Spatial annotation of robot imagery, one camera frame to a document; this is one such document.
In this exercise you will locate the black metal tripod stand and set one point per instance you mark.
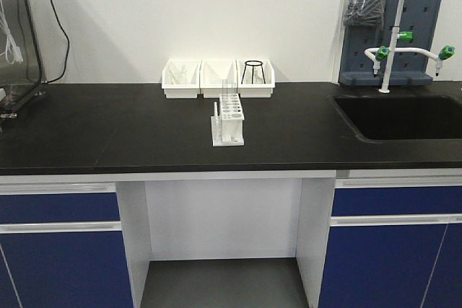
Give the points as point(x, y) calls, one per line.
point(253, 72)

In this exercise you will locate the black lab sink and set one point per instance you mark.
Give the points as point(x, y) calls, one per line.
point(377, 119)

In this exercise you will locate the blue right cabinet door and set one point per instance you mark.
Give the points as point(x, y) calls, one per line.
point(393, 266)

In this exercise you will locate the blue left cabinet door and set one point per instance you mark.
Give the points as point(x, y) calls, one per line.
point(69, 269)

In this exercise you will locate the blue left upper drawer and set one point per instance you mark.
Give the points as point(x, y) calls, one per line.
point(67, 207)

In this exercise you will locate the blue-grey pegboard drying rack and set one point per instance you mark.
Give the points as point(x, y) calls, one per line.
point(419, 18)

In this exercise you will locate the white middle storage bin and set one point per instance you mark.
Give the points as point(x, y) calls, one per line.
point(212, 72)

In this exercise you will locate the blue right upper drawer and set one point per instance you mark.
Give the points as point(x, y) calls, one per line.
point(396, 201)

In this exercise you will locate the metal frame stand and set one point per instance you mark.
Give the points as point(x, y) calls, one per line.
point(22, 75)

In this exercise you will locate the blue cabinet door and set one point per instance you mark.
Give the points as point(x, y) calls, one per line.
point(393, 266)
point(69, 269)

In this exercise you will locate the white storage bin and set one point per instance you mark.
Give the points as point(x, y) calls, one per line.
point(182, 91)
point(212, 72)
point(256, 90)

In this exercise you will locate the white left storage bin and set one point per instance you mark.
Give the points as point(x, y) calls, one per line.
point(182, 91)

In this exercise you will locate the white right storage bin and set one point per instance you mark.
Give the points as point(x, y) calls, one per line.
point(256, 90)

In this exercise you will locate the white test tube rack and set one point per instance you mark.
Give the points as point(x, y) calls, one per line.
point(227, 121)

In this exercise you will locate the clear glass beaker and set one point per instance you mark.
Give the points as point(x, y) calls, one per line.
point(178, 74)

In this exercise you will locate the blue drawer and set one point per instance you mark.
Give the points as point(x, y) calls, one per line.
point(396, 201)
point(67, 207)

